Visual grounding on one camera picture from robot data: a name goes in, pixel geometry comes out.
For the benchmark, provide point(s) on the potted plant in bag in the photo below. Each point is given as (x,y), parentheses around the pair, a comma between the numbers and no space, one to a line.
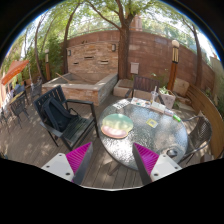
(168,97)

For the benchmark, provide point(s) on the large tree trunk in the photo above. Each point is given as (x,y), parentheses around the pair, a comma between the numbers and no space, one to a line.
(123,50)

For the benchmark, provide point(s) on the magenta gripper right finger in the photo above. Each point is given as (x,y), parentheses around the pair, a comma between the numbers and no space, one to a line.
(152,166)

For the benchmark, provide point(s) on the black backpack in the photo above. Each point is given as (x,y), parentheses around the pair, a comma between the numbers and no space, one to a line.
(56,114)

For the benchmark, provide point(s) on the green marker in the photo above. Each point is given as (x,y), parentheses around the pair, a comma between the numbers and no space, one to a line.
(176,118)

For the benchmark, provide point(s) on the green pink mouse pad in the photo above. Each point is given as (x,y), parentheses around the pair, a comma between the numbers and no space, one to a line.
(116,126)

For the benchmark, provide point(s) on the curved wooden bench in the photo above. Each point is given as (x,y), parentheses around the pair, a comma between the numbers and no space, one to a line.
(201,103)

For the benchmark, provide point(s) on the wooden post lamp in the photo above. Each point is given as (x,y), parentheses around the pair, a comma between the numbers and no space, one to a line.
(175,61)

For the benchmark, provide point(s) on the clear plastic cup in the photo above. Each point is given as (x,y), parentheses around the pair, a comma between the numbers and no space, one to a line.
(154,96)

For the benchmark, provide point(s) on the stone raised planter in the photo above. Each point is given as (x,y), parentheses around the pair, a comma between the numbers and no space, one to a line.
(74,88)

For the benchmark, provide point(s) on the orange patio umbrella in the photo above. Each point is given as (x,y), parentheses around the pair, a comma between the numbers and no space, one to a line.
(15,68)

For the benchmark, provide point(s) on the round glass patio table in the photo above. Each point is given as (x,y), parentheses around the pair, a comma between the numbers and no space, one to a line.
(166,135)

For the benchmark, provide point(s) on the black mesh metal chair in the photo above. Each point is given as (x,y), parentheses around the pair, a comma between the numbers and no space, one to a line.
(197,139)

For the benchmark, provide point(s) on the yellow sticky note card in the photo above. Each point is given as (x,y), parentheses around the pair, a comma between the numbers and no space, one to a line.
(152,123)

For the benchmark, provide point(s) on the printed paper sheet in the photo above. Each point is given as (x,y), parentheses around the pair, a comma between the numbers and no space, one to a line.
(120,104)

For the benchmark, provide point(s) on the black patio armchair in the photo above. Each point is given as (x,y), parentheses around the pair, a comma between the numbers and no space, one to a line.
(78,129)

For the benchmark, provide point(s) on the black computer mouse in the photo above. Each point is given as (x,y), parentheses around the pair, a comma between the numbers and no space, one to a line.
(172,153)

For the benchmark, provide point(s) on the dark wooden chair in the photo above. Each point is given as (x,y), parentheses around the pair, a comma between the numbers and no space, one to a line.
(143,84)

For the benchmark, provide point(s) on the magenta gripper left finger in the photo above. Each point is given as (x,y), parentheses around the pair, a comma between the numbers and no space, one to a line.
(71,166)

